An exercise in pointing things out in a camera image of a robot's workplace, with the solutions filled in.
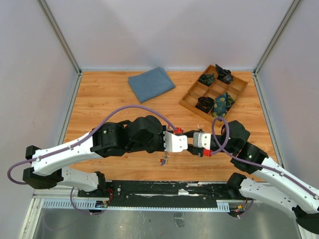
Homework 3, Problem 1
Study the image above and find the blue yellow floral tie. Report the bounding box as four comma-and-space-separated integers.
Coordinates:
212, 92, 235, 118

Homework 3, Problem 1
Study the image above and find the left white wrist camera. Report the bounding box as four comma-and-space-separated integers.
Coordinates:
163, 131, 188, 153

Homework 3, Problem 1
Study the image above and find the folded blue cloth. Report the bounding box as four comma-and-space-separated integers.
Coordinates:
128, 67, 175, 103

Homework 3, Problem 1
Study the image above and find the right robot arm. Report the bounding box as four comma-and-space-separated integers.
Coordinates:
185, 120, 319, 234

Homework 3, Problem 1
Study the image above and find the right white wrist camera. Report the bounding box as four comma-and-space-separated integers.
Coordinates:
193, 132, 211, 150

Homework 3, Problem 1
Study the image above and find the wooden compartment tray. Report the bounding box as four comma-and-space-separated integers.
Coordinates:
180, 65, 248, 123

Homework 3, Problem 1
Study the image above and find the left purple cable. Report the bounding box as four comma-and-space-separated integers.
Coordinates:
6, 105, 184, 185

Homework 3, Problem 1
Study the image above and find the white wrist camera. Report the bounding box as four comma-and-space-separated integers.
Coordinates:
163, 131, 188, 153
193, 132, 211, 150

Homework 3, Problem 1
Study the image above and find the dark navy rolled tie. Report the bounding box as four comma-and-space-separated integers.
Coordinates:
215, 64, 234, 85

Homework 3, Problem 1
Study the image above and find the black orange rolled tie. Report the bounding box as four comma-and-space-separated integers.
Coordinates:
195, 97, 214, 113

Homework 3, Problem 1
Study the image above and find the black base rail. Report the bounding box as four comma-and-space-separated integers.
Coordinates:
77, 180, 245, 209

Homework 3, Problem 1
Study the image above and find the metal key organizer red handle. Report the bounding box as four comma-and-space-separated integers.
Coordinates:
160, 151, 170, 166

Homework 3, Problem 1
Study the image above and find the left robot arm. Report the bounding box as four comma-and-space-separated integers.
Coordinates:
22, 116, 166, 197

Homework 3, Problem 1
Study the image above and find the dark green rolled tie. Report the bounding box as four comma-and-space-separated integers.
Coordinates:
198, 73, 215, 87

